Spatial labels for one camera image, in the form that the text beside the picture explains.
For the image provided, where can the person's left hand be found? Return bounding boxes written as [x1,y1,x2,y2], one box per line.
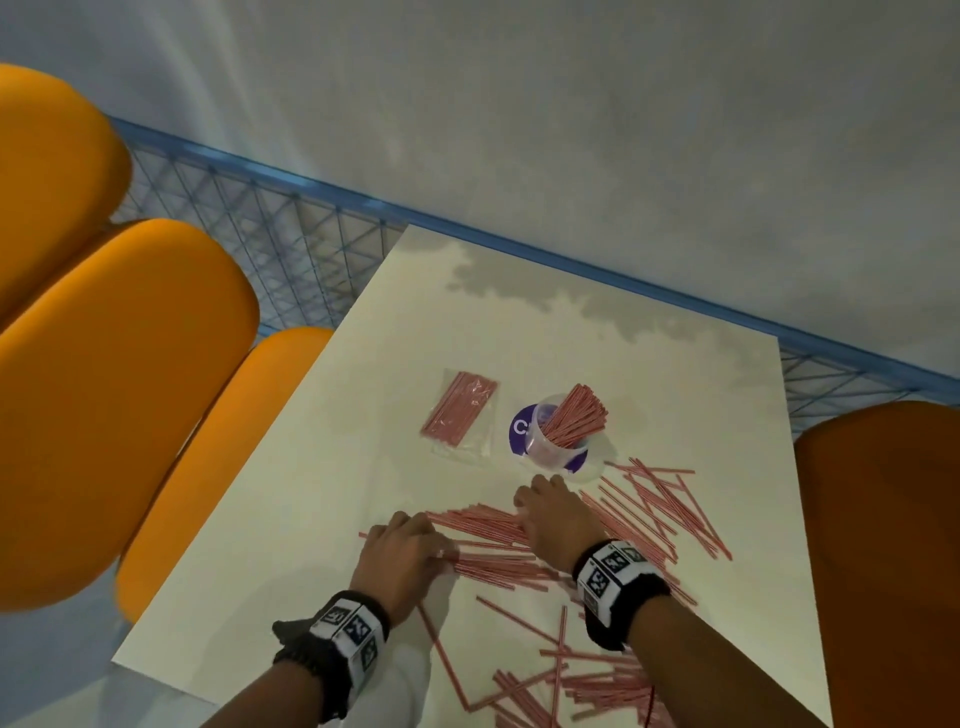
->
[349,511,460,628]

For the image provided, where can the person's right hand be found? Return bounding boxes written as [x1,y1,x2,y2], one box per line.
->
[513,474,614,577]

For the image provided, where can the bundle of red straws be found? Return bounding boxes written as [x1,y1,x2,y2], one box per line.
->
[358,504,573,594]

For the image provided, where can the person's left forearm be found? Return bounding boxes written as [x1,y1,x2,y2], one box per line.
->
[201,660,327,728]

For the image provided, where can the person's right forearm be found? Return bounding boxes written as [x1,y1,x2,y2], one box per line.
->
[626,596,828,728]

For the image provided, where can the clear cup with purple label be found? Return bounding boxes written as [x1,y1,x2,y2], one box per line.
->
[508,393,603,476]

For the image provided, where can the red straws bunch in cup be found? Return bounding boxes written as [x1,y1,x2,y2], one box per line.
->
[538,384,609,450]

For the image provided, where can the pile of scattered red straws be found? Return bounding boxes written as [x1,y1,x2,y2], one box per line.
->
[416,457,735,728]

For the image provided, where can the clear packet of red straws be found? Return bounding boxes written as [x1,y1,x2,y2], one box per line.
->
[419,368,501,463]

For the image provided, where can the black right wristband with markers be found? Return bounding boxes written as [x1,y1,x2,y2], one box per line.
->
[572,540,672,652]

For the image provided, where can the black wristband with markers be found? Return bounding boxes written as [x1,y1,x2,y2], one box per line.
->
[572,540,672,652]
[272,590,392,725]

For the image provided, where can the black left wristband with markers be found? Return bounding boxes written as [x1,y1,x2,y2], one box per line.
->
[272,590,392,725]

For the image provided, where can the orange chair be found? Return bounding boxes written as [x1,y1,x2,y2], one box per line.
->
[0,219,261,613]
[793,400,960,728]
[114,327,336,624]
[0,63,135,320]

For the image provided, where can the blue wire mesh railing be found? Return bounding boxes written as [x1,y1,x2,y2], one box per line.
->
[108,116,960,444]

